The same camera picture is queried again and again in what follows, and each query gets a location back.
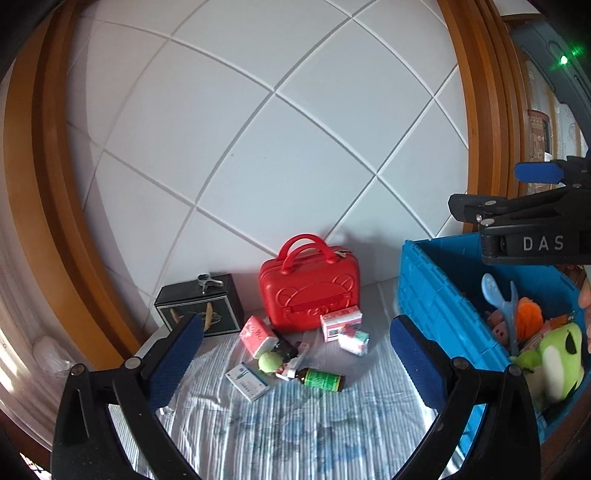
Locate striped bed sheet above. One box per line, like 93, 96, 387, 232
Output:
111, 281, 462, 480

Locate pink green tissue packet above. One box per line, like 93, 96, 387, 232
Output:
338, 330, 371, 355

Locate green frog plush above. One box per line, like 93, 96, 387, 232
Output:
515, 322, 585, 409

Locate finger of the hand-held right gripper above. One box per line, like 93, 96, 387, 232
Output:
514, 157, 591, 185
449, 184, 591, 227

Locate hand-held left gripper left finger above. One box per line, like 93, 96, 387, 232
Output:
51, 314, 205, 480

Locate red bear suitcase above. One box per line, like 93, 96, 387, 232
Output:
259, 234, 362, 334

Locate wooden frame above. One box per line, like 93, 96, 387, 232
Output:
2, 0, 160, 356
436, 0, 529, 241

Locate brown bottle green label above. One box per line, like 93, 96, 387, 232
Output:
295, 367, 346, 393

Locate white blue medicine box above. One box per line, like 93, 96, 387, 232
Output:
225, 362, 272, 403

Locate pink plush toy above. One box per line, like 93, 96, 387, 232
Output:
488, 310, 513, 346

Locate person's right hand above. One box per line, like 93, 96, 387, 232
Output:
577, 265, 591, 354

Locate orange plush toy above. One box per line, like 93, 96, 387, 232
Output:
515, 296, 546, 344

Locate white curtain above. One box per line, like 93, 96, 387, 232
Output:
0, 222, 61, 435

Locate blue plastic crate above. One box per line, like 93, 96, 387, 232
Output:
398, 233, 591, 455

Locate patterned wall hanging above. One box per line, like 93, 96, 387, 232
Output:
526, 108, 552, 197

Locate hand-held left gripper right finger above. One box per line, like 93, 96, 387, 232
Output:
390, 315, 541, 480

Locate pink white carton box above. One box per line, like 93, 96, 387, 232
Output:
320, 307, 363, 343

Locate pink floral tissue pack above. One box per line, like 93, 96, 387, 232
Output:
240, 315, 280, 357

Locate red white small box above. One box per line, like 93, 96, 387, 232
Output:
277, 342, 310, 381

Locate black gift box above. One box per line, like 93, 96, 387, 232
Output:
154, 273, 245, 337

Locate white plastic bag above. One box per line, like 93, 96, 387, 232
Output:
32, 336, 75, 377

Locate small green plush toy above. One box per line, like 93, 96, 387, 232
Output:
257, 352, 284, 374

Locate light blue plastic spoon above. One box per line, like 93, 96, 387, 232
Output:
481, 273, 509, 311
507, 279, 522, 354

